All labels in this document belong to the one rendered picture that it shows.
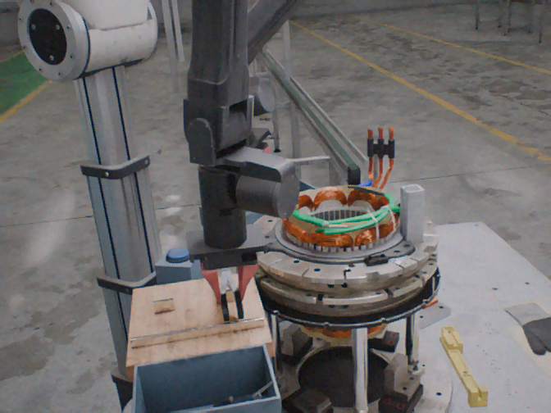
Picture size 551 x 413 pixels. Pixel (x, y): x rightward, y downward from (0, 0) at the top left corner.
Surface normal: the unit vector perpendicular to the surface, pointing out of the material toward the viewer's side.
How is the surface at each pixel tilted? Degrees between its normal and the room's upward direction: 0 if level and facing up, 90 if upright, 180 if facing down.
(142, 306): 0
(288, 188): 93
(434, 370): 0
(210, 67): 79
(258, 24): 75
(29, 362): 0
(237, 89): 98
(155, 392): 90
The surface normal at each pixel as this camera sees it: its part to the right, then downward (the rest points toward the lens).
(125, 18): 0.87, 0.13
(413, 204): 0.22, 0.36
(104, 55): 0.80, 0.55
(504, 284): -0.07, -0.92
